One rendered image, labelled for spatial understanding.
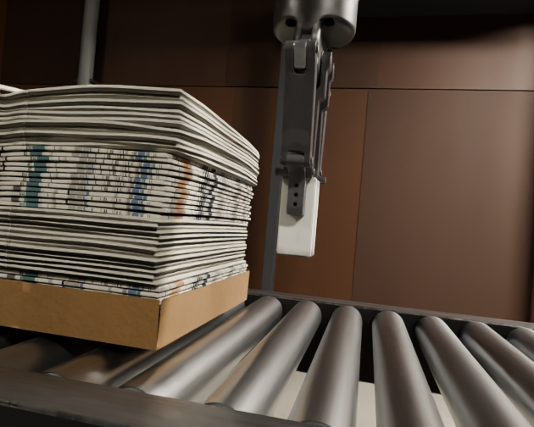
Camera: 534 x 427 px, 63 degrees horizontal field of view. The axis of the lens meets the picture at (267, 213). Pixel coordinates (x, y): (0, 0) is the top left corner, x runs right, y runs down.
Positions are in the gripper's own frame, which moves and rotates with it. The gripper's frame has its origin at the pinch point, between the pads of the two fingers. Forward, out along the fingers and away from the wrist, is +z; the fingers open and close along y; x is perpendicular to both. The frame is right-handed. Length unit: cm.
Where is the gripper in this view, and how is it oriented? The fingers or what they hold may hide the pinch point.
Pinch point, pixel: (298, 217)
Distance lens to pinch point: 39.8
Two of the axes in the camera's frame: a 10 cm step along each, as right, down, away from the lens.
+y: -2.2, -0.4, -9.7
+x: 9.7, 0.8, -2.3
